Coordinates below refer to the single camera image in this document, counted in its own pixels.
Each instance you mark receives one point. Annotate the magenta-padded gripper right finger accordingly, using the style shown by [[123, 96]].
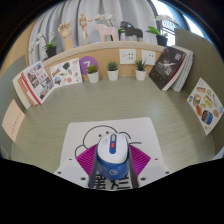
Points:
[[140, 159]]

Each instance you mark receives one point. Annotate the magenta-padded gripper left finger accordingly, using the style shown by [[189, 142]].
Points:
[[86, 159]]

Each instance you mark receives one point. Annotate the blue and white computer mouse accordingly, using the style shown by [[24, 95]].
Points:
[[112, 155]]

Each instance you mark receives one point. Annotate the white cartoon-print mouse pad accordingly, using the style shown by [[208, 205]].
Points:
[[140, 131]]

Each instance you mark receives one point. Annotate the small succulent in white pot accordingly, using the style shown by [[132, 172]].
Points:
[[113, 75], [140, 75], [93, 77]]

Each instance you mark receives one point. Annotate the beige book with red text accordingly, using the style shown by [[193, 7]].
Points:
[[13, 120]]

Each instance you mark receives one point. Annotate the food picture card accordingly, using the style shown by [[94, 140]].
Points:
[[205, 106]]

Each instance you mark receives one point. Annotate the white sticker sheet card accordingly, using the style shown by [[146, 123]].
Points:
[[66, 72]]

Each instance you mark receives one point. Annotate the red-spined picture-cover book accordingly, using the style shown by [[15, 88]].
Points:
[[40, 81]]

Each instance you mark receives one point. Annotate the black cover book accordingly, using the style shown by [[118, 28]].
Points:
[[166, 68]]

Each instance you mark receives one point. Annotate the thick white book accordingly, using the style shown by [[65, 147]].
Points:
[[18, 90]]

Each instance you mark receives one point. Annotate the purple round number sign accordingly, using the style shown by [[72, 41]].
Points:
[[87, 61]]

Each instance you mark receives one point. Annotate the wooden desk ledge shelf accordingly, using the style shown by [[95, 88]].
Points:
[[106, 55]]

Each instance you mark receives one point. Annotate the green desk partition panel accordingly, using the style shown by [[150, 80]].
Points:
[[203, 56], [10, 80]]

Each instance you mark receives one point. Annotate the black horse figure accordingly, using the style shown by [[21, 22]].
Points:
[[133, 32]]

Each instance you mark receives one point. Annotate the pink horse figure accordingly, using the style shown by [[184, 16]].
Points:
[[106, 32]]

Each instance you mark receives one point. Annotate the wooden mannequin figure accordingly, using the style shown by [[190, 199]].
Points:
[[84, 28]]

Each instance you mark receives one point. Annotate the dark-framed window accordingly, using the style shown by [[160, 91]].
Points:
[[186, 23]]

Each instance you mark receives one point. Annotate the white orchid flowers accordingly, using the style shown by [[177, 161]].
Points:
[[106, 16]]

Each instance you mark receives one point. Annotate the light grey curtain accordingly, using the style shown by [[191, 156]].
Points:
[[130, 11]]

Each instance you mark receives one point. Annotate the white wall socket plate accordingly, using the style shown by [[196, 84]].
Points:
[[127, 56], [148, 57]]

